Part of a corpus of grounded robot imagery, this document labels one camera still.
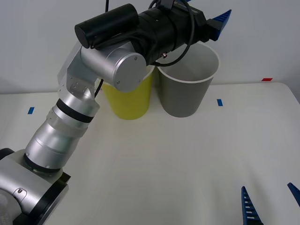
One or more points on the yellow-green plastic bin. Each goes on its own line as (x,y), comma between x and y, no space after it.
(131,103)

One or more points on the grey plastic bin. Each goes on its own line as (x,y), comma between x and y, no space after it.
(185,98)

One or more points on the silver and black left arm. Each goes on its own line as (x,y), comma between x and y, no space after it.
(70,112)

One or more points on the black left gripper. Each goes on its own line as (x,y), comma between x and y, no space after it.
(202,30)

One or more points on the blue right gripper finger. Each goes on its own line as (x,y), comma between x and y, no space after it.
(249,208)
(295,192)

